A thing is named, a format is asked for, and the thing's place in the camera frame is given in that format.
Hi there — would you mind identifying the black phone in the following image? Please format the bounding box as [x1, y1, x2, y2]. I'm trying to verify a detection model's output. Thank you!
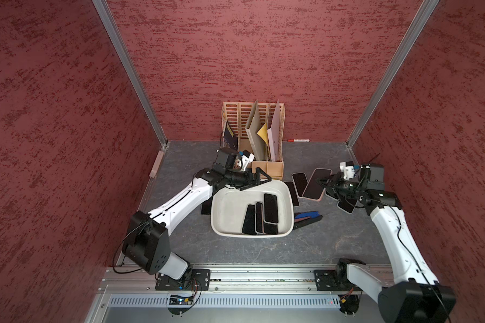
[201, 200, 212, 215]
[284, 181, 300, 207]

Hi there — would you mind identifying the yellow paper sheet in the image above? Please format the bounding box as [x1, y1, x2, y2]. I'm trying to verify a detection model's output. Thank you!
[257, 125, 269, 146]

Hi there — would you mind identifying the beige plastic file organizer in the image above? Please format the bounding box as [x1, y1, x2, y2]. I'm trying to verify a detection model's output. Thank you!
[222, 102, 286, 180]

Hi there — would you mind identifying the white plastic storage tray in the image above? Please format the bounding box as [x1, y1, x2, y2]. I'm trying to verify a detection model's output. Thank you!
[211, 180, 294, 238]

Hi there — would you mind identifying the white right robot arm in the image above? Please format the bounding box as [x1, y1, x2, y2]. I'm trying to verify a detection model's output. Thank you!
[326, 172, 456, 322]

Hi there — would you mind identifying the aluminium left corner post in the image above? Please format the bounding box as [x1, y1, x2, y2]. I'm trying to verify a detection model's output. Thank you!
[92, 0, 168, 152]

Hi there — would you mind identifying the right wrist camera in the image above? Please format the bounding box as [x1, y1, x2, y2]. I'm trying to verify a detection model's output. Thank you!
[339, 161, 385, 191]

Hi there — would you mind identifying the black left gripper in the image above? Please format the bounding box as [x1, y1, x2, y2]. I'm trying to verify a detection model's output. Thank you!
[225, 167, 272, 190]

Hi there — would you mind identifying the white case phone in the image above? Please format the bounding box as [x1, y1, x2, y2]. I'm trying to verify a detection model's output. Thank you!
[264, 193, 279, 225]
[292, 172, 308, 198]

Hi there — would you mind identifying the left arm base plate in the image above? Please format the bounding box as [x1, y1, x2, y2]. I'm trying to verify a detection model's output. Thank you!
[155, 269, 211, 292]

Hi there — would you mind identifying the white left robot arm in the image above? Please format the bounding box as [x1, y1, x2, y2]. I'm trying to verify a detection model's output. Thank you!
[121, 168, 263, 281]

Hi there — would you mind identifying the beige block at wall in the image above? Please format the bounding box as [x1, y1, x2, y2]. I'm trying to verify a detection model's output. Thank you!
[149, 150, 165, 178]

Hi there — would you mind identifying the red white marker pen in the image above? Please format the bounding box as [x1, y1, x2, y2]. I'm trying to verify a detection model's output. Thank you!
[287, 139, 310, 143]

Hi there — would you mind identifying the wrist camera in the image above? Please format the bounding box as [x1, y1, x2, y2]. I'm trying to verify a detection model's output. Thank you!
[339, 161, 385, 191]
[212, 148, 255, 174]

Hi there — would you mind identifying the grey cardboard folder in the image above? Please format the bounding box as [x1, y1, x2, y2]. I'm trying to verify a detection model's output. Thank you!
[245, 100, 268, 162]

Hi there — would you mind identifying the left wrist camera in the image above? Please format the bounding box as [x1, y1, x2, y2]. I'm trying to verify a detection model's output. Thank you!
[212, 148, 255, 174]

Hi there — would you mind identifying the large pink case phone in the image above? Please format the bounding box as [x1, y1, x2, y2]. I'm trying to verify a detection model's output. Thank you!
[303, 168, 332, 201]

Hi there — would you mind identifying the dark phone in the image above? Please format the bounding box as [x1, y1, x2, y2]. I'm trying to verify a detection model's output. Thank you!
[338, 197, 357, 214]

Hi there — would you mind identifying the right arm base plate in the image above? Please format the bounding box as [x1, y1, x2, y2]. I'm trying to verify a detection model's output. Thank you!
[314, 270, 362, 293]

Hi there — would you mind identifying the aluminium front rail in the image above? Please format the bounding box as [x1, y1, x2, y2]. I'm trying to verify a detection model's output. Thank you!
[82, 264, 443, 323]

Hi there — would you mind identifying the pink grey folder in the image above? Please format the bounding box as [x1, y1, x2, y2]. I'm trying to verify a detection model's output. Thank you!
[267, 100, 280, 162]

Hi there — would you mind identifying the aluminium corner post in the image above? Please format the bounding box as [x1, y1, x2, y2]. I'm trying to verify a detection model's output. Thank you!
[92, 0, 168, 152]
[346, 0, 439, 150]

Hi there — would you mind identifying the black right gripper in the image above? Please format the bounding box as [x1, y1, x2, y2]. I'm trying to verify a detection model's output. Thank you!
[315, 170, 365, 200]

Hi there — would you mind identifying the aluminium right corner post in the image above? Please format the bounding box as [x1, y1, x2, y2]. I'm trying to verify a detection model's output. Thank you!
[346, 0, 439, 150]

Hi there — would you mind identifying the dark blue booklet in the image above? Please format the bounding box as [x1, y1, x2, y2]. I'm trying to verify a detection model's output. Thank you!
[223, 121, 238, 151]

